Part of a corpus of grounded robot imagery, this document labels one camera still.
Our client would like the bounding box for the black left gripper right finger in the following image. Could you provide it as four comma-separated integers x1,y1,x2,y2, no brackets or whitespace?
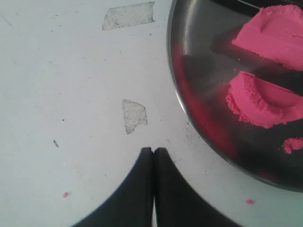
153,148,233,227

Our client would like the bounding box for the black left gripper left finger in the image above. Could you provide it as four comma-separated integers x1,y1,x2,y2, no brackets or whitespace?
75,148,153,227

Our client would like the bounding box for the pink dough half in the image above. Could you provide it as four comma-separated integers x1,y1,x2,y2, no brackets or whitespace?
225,71,303,129

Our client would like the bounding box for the pink dough lump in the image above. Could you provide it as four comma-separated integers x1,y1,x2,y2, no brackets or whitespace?
232,5,303,71

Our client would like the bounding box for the clear tape piece lower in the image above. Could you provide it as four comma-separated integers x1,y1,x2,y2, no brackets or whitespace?
122,99,148,134

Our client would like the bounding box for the clear tape piece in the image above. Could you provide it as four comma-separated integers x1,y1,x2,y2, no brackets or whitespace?
122,99,148,134
102,1,154,30

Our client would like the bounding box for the pink crumb front left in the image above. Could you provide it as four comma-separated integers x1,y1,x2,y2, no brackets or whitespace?
283,137,303,154

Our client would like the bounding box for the round steel plate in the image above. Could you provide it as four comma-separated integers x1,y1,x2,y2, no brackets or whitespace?
167,0,303,192

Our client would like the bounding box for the clear tape piece upper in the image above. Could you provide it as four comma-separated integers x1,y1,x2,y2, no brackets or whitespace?
102,1,154,30

